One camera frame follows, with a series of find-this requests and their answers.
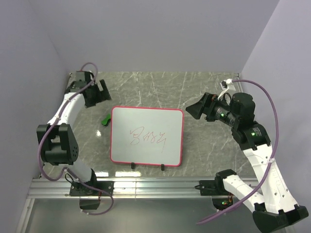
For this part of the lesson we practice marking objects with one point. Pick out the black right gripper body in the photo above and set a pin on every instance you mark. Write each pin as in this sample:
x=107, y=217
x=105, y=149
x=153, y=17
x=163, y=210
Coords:
x=218, y=109

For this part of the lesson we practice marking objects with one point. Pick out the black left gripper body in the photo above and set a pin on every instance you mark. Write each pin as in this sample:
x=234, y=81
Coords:
x=96, y=95

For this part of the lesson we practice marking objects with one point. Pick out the green whiteboard eraser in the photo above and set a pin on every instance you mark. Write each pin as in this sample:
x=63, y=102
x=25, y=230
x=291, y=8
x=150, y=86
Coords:
x=105, y=122

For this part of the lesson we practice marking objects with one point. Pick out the pink framed whiteboard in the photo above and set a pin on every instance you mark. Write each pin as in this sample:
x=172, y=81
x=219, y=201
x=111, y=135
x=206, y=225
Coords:
x=146, y=136

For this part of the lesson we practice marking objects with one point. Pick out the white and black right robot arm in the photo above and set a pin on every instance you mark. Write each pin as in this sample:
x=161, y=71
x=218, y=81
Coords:
x=272, y=209

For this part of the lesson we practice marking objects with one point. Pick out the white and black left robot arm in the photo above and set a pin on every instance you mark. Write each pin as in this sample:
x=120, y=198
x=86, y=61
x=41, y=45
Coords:
x=58, y=149

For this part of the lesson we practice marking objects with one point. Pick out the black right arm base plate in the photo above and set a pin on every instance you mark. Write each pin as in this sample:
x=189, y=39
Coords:
x=211, y=188

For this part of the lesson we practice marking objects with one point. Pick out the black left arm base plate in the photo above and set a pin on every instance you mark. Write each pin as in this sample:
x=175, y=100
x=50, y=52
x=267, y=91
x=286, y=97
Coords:
x=79, y=190

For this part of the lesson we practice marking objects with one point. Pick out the aluminium mounting rail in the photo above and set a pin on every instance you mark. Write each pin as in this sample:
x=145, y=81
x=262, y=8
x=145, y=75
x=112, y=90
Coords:
x=125, y=188

